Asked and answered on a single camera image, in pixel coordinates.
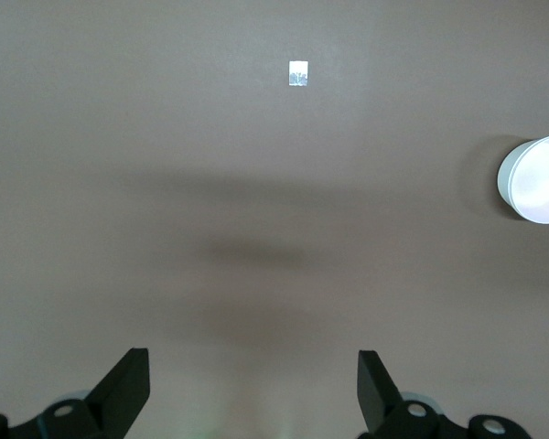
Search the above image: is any brown table cloth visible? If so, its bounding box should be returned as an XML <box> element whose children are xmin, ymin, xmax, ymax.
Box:
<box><xmin>0</xmin><ymin>0</ymin><xmax>549</xmax><ymax>439</ymax></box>

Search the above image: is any white bowl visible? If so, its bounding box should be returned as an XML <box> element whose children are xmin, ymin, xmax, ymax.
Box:
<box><xmin>497</xmin><ymin>140</ymin><xmax>549</xmax><ymax>225</ymax></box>

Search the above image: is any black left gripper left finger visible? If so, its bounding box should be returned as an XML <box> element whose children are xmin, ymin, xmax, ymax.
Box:
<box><xmin>8</xmin><ymin>347</ymin><xmax>151</xmax><ymax>439</ymax></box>

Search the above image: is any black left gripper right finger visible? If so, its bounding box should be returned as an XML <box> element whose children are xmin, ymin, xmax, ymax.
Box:
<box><xmin>357</xmin><ymin>349</ymin><xmax>470</xmax><ymax>439</ymax></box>

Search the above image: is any small tape patch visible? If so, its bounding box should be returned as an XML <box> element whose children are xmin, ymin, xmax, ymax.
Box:
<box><xmin>287</xmin><ymin>60</ymin><xmax>310</xmax><ymax>87</ymax></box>

